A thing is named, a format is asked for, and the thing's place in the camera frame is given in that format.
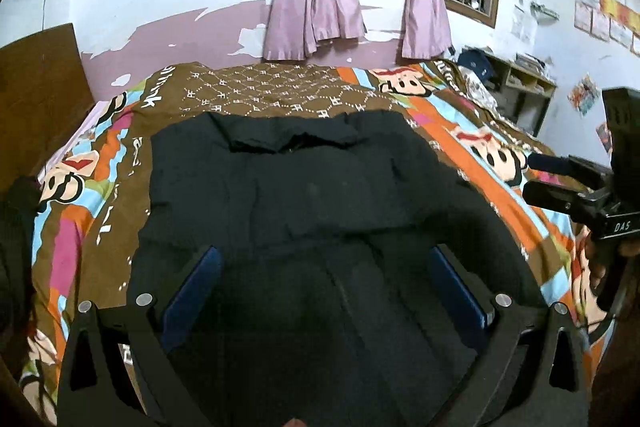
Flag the printed cartoon blanket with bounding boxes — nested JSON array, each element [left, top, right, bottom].
[[20, 59, 617, 427]]

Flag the wooden headboard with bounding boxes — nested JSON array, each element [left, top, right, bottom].
[[0, 23, 97, 194]]

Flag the dark blue cap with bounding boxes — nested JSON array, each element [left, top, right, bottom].
[[457, 48, 494, 80]]

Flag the small red wall picture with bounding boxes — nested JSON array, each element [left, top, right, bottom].
[[595, 122, 614, 154]]

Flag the floral patterned cloth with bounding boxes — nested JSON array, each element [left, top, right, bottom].
[[460, 72, 501, 110]]

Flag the person's right hand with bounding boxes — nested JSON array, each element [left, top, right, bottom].
[[584, 234, 609, 304]]

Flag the colourful wall drawing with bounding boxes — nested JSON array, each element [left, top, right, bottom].
[[567, 74, 601, 117]]

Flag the black jacket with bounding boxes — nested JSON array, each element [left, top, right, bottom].
[[125, 109, 551, 427]]

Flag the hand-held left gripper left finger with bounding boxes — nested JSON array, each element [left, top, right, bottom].
[[55, 244, 224, 427]]

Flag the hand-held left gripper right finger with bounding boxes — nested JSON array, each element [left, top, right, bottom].
[[429, 243, 590, 427]]

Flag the white wall paper sheet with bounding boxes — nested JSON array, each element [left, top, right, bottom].
[[511, 4, 539, 44]]

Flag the row of wall posters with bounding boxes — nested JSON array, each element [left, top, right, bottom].
[[573, 0, 640, 56]]

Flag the beige open shelf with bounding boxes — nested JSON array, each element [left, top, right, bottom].
[[480, 52, 559, 138]]

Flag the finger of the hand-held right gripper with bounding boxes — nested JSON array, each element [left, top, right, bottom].
[[521, 181, 603, 225], [527, 151, 615, 190]]

